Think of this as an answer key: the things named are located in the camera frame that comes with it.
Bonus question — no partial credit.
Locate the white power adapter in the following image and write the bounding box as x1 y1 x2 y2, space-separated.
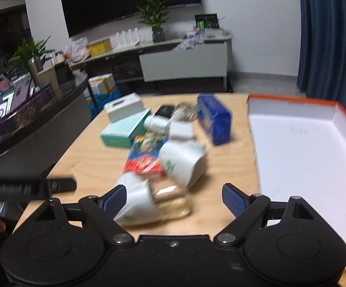
168 121 195 141

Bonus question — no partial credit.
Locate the dark curved glass-top desk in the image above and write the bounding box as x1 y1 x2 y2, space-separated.
0 71 93 180

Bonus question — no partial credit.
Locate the white router with antennas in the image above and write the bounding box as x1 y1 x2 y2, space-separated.
113 27 141 50

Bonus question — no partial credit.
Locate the small white cardboard box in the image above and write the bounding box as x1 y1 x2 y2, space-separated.
104 93 144 123

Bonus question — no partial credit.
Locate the white red plastic bag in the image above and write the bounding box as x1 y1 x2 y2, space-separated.
65 38 90 62

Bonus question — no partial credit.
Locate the blue plastic bag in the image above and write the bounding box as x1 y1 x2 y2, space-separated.
84 88 123 117

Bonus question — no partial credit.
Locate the white yellow carton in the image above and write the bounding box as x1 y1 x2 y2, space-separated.
88 73 117 95

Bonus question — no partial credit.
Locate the teal cardboard box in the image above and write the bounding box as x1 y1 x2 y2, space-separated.
100 109 152 149

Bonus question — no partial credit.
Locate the pile of clear packets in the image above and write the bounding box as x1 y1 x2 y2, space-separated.
176 29 231 50

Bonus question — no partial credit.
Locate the black wall television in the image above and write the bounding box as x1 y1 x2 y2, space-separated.
58 0 203 38

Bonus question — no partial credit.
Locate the clear bottle with white cap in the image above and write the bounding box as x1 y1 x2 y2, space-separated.
173 103 198 122

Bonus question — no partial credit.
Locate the white plug-in repellent heater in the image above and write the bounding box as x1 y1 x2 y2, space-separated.
159 140 208 189
113 172 156 226

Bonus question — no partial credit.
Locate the white grey media cabinet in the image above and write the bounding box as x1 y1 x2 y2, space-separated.
68 34 233 92

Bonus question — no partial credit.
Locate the black flat device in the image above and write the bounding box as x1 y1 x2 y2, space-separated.
154 105 176 117

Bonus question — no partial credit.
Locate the orange white storage box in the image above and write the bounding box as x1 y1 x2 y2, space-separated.
247 94 346 270

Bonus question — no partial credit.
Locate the dark blue curtain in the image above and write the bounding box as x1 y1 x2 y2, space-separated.
296 0 346 109

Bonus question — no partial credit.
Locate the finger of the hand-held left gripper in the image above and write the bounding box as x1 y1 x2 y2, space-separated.
47 178 78 194

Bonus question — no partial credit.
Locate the black green display box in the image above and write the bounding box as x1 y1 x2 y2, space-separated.
194 13 220 31

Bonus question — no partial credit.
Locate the black square box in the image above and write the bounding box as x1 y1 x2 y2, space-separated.
54 62 75 84

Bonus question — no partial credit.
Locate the red blue playing card box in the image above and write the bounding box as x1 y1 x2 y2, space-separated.
123 134 169 180

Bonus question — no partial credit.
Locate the leafy green plant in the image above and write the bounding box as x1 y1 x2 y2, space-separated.
7 37 55 75

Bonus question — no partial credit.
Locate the stainless steel tumbler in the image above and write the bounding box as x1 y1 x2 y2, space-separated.
27 56 44 87

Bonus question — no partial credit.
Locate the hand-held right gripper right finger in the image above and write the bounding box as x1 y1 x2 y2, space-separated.
213 183 321 245

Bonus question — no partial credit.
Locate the blue printed box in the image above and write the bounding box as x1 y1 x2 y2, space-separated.
196 94 232 147

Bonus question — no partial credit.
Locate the yellow cardboard box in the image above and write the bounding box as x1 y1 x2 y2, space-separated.
88 40 113 57

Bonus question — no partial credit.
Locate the potted plant in dark vase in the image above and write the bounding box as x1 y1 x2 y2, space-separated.
136 0 174 43

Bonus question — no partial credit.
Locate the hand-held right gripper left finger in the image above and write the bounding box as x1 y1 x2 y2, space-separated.
31 185 134 244

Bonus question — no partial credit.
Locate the purple patterned box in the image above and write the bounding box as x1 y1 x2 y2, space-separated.
0 83 57 138

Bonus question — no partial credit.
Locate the white pill bottle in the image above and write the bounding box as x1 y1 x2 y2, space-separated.
143 115 172 134

